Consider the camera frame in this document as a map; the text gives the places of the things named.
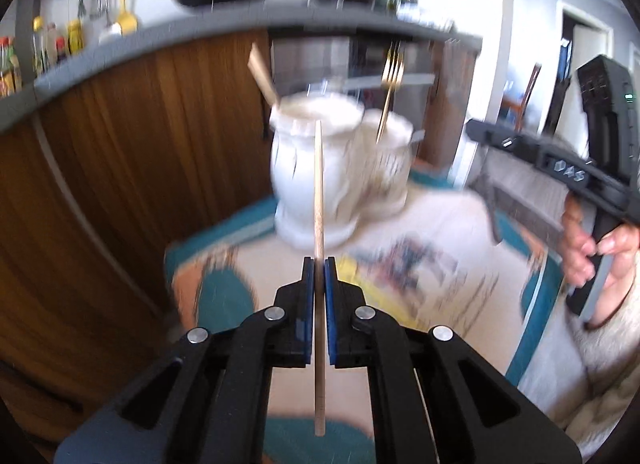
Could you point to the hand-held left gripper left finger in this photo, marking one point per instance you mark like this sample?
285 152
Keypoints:
307 294

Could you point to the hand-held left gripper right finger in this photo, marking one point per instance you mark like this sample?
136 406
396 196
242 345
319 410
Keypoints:
331 294

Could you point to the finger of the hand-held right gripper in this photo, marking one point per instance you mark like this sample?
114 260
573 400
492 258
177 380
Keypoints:
530 199
500 138

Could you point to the wooden chopstick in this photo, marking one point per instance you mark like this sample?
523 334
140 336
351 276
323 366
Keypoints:
269 92
319 194
257 68

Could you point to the gold fork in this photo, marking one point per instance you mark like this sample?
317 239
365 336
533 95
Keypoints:
392 73

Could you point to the white ceramic utensil holder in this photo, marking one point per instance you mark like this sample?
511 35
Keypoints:
295 168

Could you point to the person's right forearm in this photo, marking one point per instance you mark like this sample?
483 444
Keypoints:
600 379

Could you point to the person's right hand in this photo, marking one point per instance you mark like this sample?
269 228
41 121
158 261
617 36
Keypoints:
580 244

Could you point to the wooden chair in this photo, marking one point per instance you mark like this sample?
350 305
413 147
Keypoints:
532 88

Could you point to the printed quilted table mat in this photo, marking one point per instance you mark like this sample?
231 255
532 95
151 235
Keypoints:
450 224

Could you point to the white door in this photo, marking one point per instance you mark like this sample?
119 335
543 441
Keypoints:
592 53

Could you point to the stainless steel oven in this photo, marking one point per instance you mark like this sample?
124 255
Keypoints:
320 58

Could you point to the grey speckled countertop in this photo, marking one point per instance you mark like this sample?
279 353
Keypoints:
150 41

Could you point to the row of condiment bottles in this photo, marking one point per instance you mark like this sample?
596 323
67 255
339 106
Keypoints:
10 68

